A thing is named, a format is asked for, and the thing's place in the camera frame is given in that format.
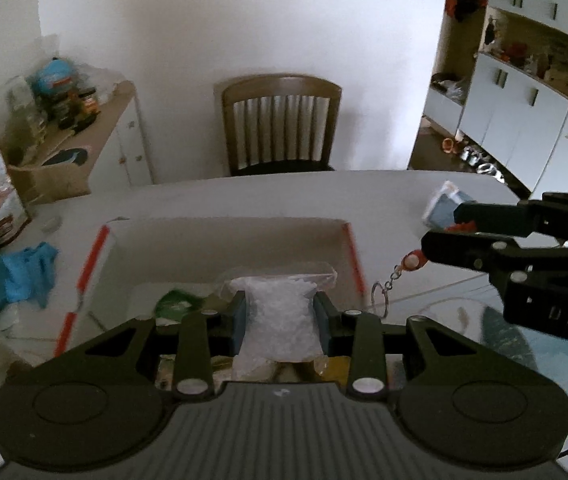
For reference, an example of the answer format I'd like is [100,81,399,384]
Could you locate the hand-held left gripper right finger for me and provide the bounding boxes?
[314,291,485,402]

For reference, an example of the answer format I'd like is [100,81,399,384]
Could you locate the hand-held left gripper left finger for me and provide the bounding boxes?
[84,292,249,402]

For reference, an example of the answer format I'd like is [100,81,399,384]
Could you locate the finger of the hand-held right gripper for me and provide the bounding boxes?
[421,230,530,273]
[454,195,557,238]

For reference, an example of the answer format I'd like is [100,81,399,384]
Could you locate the clear bag of white crystals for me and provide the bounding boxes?
[219,262,339,378]

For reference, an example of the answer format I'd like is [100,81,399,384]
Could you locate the red keychain with ring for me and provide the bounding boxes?
[370,249,430,318]

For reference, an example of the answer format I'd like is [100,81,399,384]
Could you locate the green printed cloth pouch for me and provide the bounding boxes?
[155,287,205,321]

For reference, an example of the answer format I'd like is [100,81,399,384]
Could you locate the white cardboard box orange edges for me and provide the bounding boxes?
[55,216,367,376]

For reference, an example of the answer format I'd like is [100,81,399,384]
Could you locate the blue white packet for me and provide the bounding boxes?
[423,181,477,231]

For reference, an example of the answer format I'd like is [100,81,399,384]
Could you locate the metal bowls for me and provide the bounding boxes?
[459,144,505,181]

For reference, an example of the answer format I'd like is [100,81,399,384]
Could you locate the white side cabinet wooden top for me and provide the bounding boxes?
[8,80,155,201]

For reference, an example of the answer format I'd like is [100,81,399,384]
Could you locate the blue cloth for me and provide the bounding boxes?
[0,241,59,313]

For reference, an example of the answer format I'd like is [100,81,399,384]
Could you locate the brown cardboard box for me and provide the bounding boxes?
[8,145,94,206]

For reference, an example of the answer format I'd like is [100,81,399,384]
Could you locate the brown wooden chair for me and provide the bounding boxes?
[214,74,343,177]

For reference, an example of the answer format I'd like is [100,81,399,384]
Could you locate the dark jar orange label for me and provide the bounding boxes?
[78,87,100,118]

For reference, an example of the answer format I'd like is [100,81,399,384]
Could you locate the dark glass jar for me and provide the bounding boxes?
[56,92,82,128]

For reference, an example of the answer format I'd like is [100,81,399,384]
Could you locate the clear plastic bags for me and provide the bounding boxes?
[76,62,129,103]

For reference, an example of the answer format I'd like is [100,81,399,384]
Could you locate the blue orange round packet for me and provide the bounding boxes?
[34,57,77,96]

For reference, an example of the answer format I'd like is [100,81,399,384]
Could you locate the white wall cupboard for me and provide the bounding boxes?
[409,0,568,201]

